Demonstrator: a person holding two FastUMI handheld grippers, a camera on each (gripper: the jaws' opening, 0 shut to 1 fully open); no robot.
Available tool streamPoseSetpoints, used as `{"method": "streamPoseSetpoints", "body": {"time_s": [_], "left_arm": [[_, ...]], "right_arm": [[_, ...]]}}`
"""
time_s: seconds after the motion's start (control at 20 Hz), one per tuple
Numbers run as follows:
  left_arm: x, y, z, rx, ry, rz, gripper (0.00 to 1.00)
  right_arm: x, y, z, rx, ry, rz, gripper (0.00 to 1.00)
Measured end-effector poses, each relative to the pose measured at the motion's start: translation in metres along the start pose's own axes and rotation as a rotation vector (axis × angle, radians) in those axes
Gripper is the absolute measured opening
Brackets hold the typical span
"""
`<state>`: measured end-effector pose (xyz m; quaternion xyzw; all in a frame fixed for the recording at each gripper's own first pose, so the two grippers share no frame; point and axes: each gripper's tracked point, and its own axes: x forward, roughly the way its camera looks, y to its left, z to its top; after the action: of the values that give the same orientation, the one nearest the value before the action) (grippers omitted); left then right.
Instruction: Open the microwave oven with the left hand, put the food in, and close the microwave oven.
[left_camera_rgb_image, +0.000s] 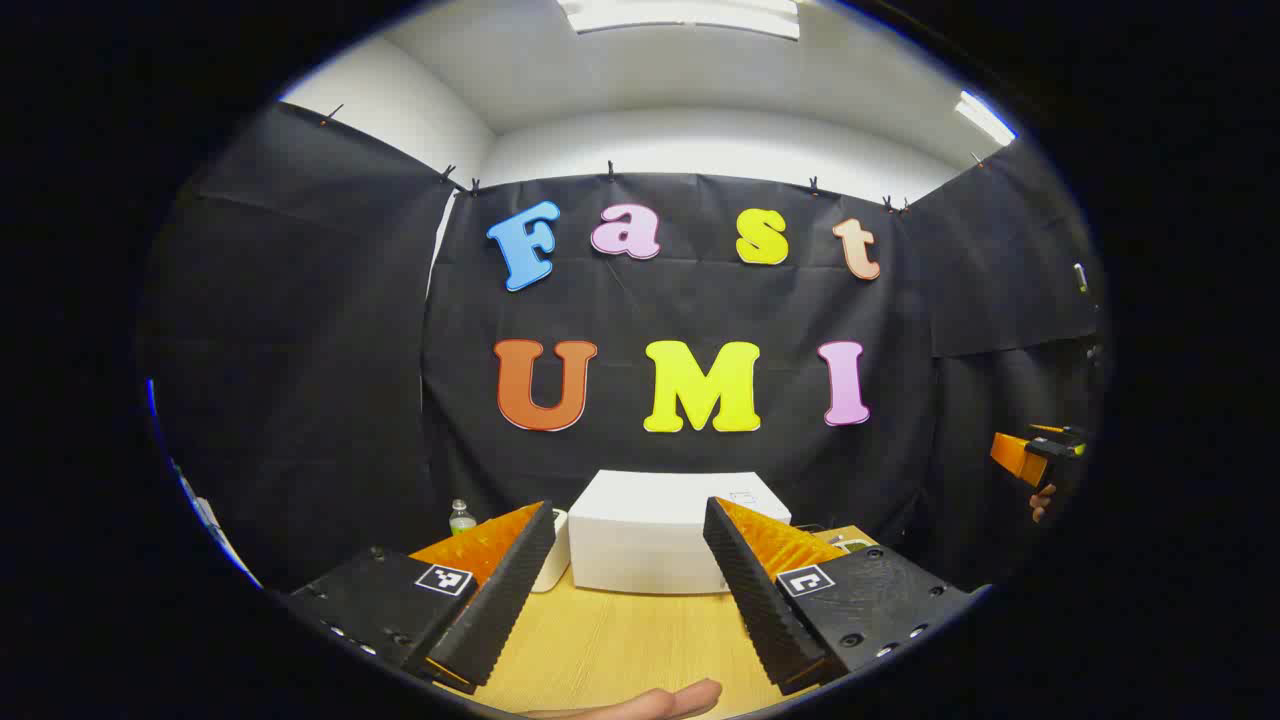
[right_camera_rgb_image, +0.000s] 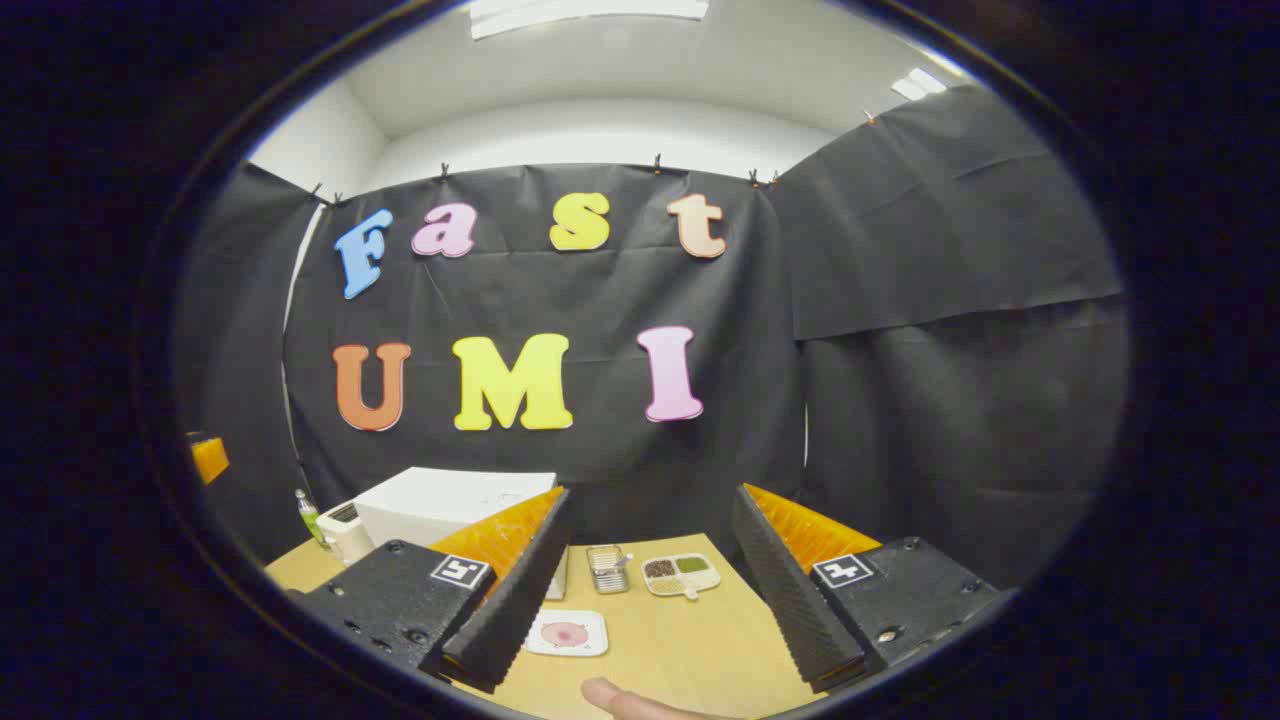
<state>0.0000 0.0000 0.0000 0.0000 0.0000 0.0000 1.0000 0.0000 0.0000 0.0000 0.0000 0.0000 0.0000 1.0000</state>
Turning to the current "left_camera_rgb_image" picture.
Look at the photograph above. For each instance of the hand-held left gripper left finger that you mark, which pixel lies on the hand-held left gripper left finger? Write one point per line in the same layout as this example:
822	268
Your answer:
505	600

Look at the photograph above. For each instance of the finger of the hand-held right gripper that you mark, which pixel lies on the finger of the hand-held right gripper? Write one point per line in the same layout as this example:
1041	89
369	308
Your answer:
1012	455

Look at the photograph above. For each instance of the white toaster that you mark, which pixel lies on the white toaster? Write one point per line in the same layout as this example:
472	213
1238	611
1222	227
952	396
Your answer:
555	560

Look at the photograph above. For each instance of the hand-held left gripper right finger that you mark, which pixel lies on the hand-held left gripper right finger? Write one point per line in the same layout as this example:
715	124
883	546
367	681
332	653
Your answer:
760	600

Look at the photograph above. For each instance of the large ceiling light panel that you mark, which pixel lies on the large ceiling light panel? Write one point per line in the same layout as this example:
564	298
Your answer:
680	15

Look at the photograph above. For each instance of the white microwave oven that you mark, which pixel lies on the white microwave oven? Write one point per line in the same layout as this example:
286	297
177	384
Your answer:
660	535

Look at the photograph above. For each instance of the green label drink bottle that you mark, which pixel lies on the green label drink bottle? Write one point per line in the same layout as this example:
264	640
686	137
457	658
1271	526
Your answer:
461	518

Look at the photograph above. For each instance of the small ceiling light panel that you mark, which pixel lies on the small ceiling light panel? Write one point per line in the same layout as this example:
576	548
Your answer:
985	118

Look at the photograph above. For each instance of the black backdrop cloth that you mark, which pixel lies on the black backdrop cloth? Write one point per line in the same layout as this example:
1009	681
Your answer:
680	300

